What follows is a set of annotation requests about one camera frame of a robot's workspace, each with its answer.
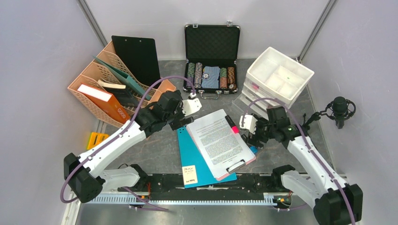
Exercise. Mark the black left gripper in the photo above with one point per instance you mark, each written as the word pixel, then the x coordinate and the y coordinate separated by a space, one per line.
pixel 179 123

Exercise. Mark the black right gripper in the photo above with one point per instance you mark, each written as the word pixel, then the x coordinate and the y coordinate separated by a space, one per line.
pixel 261 120

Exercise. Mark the black blue-capped highlighter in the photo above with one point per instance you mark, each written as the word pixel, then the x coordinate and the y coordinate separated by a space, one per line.
pixel 253 149

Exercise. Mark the black pink-capped highlighter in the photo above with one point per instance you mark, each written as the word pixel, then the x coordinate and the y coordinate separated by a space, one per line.
pixel 232 125

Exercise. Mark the pink clipboard with paper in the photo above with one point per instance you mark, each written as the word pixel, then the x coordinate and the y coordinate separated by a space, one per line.
pixel 223 151

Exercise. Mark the Nineteen Eighty-Four dark book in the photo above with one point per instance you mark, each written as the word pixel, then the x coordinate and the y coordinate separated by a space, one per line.
pixel 121 92

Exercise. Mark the white drawer organizer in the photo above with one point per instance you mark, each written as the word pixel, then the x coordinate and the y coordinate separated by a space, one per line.
pixel 273 75

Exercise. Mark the orange Good Morning book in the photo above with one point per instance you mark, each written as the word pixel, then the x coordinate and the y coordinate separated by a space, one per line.
pixel 106 101

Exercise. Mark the peach plastic file organizer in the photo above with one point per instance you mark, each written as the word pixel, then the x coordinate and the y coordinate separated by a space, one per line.
pixel 95 71

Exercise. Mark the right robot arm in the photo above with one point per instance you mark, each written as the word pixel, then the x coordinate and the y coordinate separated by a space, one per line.
pixel 333 200

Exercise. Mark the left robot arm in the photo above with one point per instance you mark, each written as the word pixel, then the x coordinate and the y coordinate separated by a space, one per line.
pixel 87 174

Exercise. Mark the blue plastic folder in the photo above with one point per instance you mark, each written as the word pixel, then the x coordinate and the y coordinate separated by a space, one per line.
pixel 195 170

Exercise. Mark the teal folder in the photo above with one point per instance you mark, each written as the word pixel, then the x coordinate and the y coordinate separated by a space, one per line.
pixel 123 77

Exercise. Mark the black clipboard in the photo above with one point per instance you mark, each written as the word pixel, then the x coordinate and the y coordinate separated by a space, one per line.
pixel 140 56

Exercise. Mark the black poker chip case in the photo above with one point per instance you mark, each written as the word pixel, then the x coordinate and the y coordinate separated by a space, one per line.
pixel 211 57

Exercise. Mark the yellow triangular stand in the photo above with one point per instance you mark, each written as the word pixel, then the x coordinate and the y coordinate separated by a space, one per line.
pixel 95 139

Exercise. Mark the black microphone on tripod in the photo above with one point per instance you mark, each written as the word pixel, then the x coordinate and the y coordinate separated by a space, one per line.
pixel 339 110

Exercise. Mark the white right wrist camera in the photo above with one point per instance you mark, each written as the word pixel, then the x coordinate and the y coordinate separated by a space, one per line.
pixel 248 122

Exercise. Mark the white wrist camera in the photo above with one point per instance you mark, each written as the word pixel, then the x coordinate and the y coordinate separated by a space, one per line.
pixel 248 122
pixel 191 105

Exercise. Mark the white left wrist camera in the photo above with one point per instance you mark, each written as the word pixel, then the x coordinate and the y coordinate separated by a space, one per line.
pixel 191 105

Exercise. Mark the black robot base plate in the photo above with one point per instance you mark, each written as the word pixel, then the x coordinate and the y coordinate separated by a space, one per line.
pixel 257 182

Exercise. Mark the aluminium slotted rail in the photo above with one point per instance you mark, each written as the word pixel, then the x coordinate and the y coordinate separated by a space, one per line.
pixel 267 200

